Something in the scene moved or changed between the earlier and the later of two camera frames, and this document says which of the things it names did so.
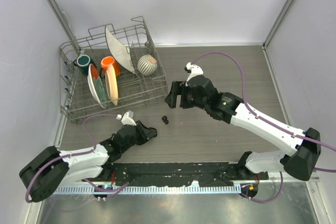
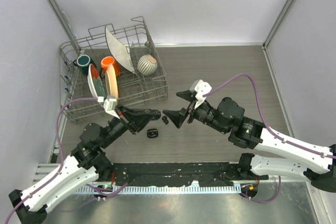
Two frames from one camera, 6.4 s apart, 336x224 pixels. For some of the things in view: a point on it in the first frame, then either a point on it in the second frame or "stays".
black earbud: (165, 119) stays
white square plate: (119, 51) stays
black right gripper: (178, 87) -> (178, 117)
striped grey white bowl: (147, 64) stays
